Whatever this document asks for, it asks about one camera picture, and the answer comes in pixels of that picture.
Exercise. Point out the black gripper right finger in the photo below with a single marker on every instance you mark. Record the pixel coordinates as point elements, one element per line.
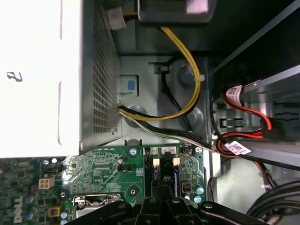
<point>180,213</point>

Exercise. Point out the blue power supply release tab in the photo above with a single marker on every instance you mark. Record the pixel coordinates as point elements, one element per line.
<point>131,85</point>

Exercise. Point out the black PC case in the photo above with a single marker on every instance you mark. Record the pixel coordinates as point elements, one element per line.
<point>150,93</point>

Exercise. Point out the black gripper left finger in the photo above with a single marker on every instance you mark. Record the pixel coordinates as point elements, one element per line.
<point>150,213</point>

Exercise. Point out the grey power supply unit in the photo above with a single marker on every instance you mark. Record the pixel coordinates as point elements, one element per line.
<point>100,70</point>

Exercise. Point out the green Dell motherboard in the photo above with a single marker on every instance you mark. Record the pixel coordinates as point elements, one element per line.
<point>103,173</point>

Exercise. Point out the RAM slot white latches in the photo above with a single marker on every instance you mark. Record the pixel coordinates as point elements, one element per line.
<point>176,161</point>

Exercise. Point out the CPU socket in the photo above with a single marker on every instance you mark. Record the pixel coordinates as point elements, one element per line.
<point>98,199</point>

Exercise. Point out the grey rounded chassis bracket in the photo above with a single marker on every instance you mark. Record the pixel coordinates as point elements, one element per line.
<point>164,17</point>

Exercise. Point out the RAM slot black latches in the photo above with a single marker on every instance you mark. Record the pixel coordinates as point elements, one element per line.
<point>167,168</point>

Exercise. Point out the grey metal drive cage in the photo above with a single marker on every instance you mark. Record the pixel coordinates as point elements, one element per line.
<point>281,80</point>

